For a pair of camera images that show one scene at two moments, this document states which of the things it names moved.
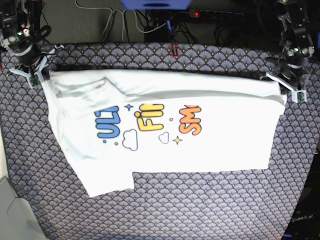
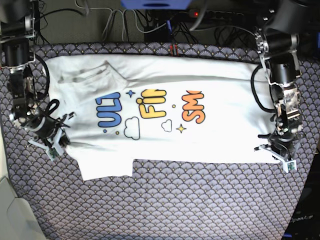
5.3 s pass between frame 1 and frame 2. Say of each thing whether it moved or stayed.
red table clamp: stayed
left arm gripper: moved
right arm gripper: moved
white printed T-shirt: moved
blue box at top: stayed
